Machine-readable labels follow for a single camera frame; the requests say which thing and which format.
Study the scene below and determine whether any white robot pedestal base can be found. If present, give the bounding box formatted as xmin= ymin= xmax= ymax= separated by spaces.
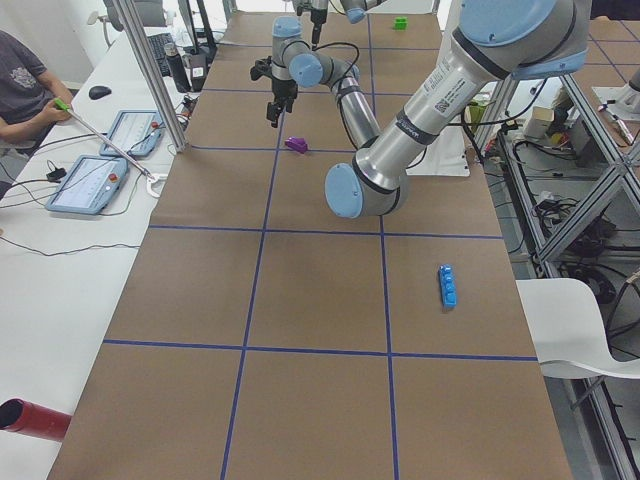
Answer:
xmin=407 ymin=126 xmax=470 ymax=177

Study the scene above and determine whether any red cylinder tube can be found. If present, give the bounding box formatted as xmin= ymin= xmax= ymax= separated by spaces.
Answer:
xmin=1 ymin=398 xmax=72 ymax=442

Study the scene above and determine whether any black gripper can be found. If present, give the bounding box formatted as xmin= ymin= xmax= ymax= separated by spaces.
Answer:
xmin=266 ymin=78 xmax=298 ymax=128
xmin=296 ymin=0 xmax=329 ymax=49

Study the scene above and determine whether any green two-stud block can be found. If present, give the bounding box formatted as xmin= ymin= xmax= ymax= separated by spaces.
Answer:
xmin=393 ymin=16 xmax=408 ymax=31

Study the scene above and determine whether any blue teach pendant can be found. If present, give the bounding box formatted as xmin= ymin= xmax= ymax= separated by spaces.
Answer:
xmin=106 ymin=110 xmax=164 ymax=157
xmin=45 ymin=155 xmax=129 ymax=215

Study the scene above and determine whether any black computer mouse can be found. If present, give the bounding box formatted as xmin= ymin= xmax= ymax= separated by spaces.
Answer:
xmin=88 ymin=85 xmax=112 ymax=100

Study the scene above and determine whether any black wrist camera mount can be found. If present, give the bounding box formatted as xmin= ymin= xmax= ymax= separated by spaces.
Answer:
xmin=250 ymin=56 xmax=272 ymax=81

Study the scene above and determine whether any blue teach pendant far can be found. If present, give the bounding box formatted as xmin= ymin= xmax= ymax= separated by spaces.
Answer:
xmin=106 ymin=110 xmax=164 ymax=157

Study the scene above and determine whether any green handled reacher stick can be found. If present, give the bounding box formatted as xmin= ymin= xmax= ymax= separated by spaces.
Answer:
xmin=53 ymin=97 xmax=167 ymax=199

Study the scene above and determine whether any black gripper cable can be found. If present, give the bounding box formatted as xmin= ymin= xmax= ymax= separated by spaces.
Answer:
xmin=309 ymin=41 xmax=362 ymax=76

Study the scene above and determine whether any long blue four-stud brick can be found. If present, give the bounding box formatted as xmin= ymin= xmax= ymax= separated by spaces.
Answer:
xmin=438 ymin=264 xmax=458 ymax=309

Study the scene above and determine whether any seated person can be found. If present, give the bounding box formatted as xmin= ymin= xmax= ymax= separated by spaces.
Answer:
xmin=0 ymin=29 xmax=75 ymax=201

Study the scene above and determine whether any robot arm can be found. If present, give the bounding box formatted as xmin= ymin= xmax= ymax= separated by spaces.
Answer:
xmin=250 ymin=0 xmax=591 ymax=218
xmin=292 ymin=0 xmax=385 ymax=50

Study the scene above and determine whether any purple trapezoid block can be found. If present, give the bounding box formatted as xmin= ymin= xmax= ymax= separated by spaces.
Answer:
xmin=285 ymin=137 xmax=309 ymax=154

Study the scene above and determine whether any black keyboard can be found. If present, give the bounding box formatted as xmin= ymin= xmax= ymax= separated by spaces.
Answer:
xmin=147 ymin=32 xmax=173 ymax=77

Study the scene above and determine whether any aluminium frame post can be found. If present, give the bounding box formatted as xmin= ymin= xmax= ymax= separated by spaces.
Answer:
xmin=113 ymin=0 xmax=187 ymax=153

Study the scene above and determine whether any black water bottle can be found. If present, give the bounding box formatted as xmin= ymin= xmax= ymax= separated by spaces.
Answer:
xmin=164 ymin=42 xmax=191 ymax=93

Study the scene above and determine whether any blue teach pendant near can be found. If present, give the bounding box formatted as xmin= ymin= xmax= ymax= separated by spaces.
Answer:
xmin=45 ymin=155 xmax=129 ymax=215

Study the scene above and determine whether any white chair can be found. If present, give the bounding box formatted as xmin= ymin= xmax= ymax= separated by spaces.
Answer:
xmin=516 ymin=278 xmax=639 ymax=380

